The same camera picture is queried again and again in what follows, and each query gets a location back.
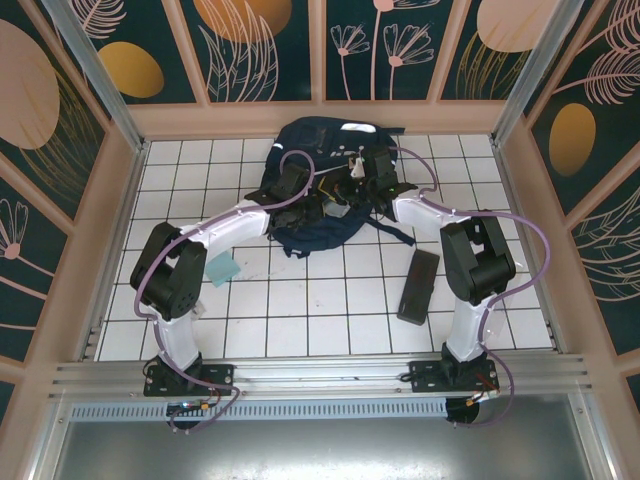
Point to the navy blue backpack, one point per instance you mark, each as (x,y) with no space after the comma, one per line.
(310,140)

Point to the light blue sticky notepad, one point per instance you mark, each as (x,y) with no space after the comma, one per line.
(222,270)

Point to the black pencil case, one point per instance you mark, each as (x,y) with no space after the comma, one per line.
(419,287)

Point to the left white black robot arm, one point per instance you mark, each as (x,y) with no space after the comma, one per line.
(170,280)

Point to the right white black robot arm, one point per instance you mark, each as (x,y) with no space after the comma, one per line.
(477,260)

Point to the small circuit board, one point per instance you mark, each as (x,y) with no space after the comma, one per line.
(187,406)

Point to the grey metal sheet panel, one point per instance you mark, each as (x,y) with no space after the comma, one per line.
(320,450)

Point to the yellow power connector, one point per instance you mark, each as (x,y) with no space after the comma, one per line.
(472,401)

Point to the long aluminium mounting rail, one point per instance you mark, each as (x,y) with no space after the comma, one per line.
(320,375)

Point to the aluminium side rail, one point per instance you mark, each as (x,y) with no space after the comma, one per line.
(126,200)

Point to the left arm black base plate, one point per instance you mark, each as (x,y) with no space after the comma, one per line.
(215,377)

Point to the aluminium corner post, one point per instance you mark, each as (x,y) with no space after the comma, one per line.
(97,75)
(536,75)

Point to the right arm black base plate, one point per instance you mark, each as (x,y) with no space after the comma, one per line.
(425,375)

